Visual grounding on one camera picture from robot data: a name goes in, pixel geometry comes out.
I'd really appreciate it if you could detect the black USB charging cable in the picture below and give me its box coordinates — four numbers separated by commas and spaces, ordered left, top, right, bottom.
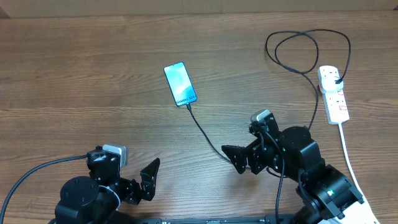
185, 29, 352, 164

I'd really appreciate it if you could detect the blue Galaxy smartphone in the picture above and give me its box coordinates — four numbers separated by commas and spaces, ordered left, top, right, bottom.
164, 62, 197, 106

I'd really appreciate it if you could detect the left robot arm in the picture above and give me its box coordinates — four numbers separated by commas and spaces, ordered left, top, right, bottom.
54, 144, 160, 224

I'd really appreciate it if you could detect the white power strip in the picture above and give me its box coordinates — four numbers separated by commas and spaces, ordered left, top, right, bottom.
317, 65, 349, 125

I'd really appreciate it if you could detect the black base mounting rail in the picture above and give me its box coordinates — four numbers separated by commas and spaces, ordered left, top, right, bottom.
124, 213, 305, 224

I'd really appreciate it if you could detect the white charger plug adapter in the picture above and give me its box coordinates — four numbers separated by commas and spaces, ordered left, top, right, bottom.
320, 77, 344, 94

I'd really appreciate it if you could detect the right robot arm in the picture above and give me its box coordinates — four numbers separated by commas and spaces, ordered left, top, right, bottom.
221, 110, 377, 223

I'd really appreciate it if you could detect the white power strip cord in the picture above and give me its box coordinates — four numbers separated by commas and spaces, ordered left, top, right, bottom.
338, 123, 382, 224

